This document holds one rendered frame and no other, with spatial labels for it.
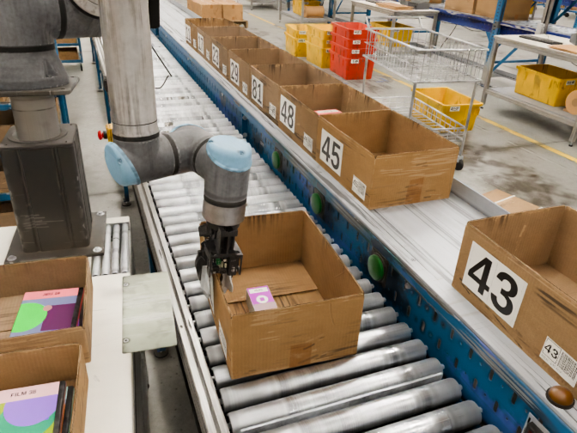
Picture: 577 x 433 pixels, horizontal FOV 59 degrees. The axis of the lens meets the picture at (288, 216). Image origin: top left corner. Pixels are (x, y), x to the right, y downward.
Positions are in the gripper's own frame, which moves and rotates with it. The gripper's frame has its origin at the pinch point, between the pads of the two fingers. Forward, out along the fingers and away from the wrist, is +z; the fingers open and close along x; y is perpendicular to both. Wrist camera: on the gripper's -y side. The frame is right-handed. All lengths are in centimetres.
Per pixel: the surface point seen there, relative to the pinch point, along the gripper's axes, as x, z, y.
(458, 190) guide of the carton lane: 82, -14, -20
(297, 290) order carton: 23.8, 5.7, -3.9
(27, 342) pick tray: -39.0, 5.1, 4.2
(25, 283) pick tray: -41.2, 9.5, -23.9
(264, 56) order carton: 70, -24, -176
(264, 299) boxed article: 12.2, 2.9, 1.7
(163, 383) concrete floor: 0, 85, -58
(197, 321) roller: -2.6, 10.5, -2.2
